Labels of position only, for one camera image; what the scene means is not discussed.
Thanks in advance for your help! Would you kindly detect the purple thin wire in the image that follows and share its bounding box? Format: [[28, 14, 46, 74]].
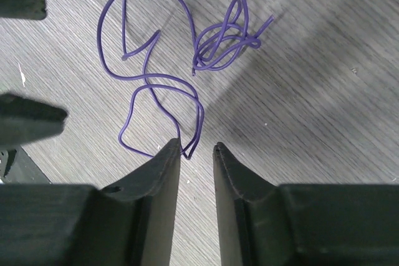
[[97, 0, 275, 160]]

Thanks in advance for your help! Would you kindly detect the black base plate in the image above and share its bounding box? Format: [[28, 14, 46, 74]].
[[1, 146, 50, 184]]

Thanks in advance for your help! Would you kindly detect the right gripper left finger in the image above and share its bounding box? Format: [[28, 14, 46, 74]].
[[1, 138, 180, 265]]

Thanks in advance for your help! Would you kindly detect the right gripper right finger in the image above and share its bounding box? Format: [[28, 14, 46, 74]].
[[213, 143, 398, 265]]

